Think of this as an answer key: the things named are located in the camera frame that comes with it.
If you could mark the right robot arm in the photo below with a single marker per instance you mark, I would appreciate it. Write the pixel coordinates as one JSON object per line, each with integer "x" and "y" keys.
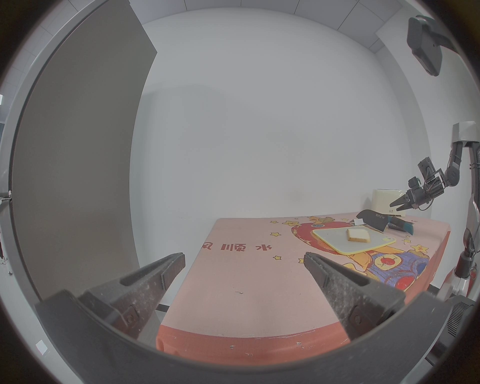
{"x": 454, "y": 157}

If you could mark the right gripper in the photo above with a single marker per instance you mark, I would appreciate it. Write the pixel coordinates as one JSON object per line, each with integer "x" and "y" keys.
{"x": 419, "y": 197}

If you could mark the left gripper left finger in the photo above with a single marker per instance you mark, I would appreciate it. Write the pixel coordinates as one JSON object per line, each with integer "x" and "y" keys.
{"x": 131, "y": 296}

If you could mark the cream toaster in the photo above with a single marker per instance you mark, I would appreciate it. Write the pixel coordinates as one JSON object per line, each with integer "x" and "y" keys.
{"x": 384, "y": 200}

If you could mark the cutting board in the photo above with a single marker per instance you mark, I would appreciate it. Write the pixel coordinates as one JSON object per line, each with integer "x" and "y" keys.
{"x": 333, "y": 240}

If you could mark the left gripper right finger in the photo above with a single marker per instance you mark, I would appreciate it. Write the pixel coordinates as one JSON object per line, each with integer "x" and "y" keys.
{"x": 352, "y": 300}

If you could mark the slice of bread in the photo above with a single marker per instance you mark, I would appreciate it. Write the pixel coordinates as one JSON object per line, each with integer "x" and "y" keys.
{"x": 358, "y": 235}

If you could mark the grey door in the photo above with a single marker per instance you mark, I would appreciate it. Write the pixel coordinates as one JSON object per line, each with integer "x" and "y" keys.
{"x": 75, "y": 150}

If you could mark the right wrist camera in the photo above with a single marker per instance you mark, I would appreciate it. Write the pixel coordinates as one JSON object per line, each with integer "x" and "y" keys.
{"x": 426, "y": 167}

